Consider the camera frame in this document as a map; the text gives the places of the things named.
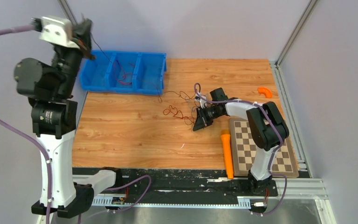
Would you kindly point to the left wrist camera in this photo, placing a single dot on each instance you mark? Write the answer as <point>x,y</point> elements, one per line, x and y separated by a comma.
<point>55,30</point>

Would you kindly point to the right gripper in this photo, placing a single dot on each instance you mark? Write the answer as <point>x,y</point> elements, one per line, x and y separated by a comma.
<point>202,122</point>

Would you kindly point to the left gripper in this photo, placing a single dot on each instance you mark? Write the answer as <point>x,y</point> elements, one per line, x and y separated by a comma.
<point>81,35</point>

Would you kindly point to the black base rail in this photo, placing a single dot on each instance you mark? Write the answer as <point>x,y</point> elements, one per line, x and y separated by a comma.
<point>186,186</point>

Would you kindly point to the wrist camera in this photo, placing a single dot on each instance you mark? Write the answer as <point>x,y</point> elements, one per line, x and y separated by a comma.
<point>55,30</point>
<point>202,101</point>

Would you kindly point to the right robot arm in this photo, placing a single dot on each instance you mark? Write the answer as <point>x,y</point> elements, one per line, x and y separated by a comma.
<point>267,127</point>

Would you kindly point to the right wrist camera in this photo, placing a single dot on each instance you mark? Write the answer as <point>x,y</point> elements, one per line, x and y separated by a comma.
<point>202,101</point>

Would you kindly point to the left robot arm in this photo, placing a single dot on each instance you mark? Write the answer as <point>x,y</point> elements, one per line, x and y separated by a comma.
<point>48,88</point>

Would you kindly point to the orange cylinder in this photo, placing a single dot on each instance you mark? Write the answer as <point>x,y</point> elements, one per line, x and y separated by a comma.
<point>226,145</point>

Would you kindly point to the orange curved piece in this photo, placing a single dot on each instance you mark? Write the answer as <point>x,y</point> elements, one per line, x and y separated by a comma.
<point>265,91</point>

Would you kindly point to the blue three-compartment bin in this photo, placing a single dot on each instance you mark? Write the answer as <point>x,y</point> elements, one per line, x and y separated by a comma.
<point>124,72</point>

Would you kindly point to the wooden chessboard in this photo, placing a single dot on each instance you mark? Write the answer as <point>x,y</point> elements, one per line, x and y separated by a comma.
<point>244,150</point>

